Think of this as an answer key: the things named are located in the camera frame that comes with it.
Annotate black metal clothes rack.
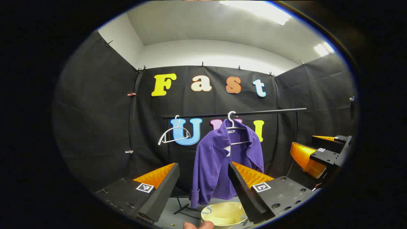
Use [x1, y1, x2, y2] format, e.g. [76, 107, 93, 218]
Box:
[162, 108, 307, 220]

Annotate row of black cloth clips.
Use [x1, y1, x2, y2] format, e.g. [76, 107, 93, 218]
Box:
[106, 40, 306, 78]

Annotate cream round laundry hamper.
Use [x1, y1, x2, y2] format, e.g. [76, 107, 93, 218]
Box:
[200, 202, 250, 229]

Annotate long ceiling light panel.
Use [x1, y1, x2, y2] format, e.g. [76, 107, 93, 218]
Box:
[219, 0, 291, 26]

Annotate purple ribbed shirt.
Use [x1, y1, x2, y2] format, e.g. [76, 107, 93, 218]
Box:
[190, 119, 264, 209]

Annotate small ceiling light panel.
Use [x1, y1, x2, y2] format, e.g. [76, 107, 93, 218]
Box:
[314, 42, 334, 57]

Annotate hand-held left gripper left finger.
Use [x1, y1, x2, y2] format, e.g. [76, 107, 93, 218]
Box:
[94, 163, 180, 223]

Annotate white plastic clothes hanger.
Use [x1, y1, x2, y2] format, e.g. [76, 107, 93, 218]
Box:
[227, 111, 252, 146]
[158, 115, 191, 146]

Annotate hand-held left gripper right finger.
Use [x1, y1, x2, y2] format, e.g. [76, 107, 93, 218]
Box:
[228, 161, 318, 225]

